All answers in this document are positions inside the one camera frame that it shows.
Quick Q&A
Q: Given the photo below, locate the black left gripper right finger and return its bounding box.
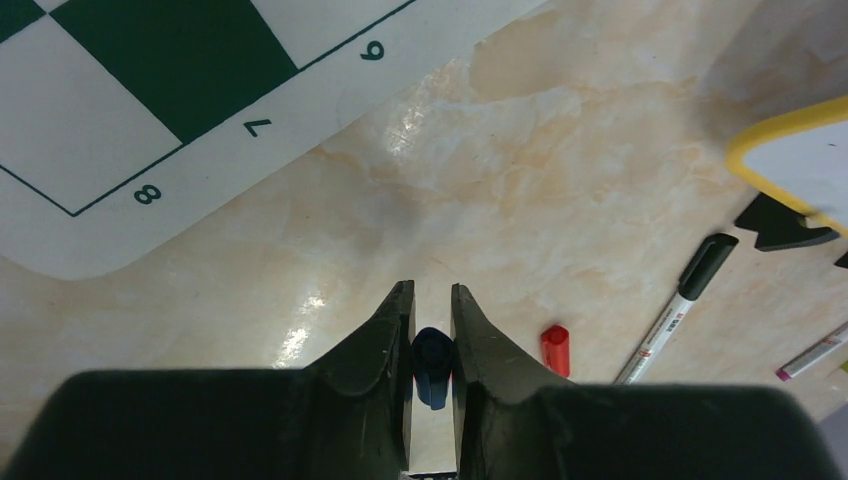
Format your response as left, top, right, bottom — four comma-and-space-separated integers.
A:
451, 283, 573, 479

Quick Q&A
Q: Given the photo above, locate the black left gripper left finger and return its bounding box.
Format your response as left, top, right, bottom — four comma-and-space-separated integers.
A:
301, 280, 415, 472

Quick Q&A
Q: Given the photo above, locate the blue marker cap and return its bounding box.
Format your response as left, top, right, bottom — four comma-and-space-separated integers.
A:
411, 327, 454, 411

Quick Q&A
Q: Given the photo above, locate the yellow framed whiteboard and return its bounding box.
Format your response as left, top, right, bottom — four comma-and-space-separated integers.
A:
725, 96, 847, 236

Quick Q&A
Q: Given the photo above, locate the red capped marker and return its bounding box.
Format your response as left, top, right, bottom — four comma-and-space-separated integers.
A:
540, 324, 571, 378

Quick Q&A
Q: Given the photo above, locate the black capped marker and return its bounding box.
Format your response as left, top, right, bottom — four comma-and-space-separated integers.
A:
614, 233, 739, 384

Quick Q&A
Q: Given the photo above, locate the green white chessboard mat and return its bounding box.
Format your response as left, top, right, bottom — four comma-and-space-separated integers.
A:
1, 0, 534, 280

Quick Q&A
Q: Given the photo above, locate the purple capped marker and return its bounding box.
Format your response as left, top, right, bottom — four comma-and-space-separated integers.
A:
775, 323, 847, 382

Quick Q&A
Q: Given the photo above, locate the whiteboard wire stand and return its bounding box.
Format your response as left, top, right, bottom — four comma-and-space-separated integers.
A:
733, 192, 842, 253

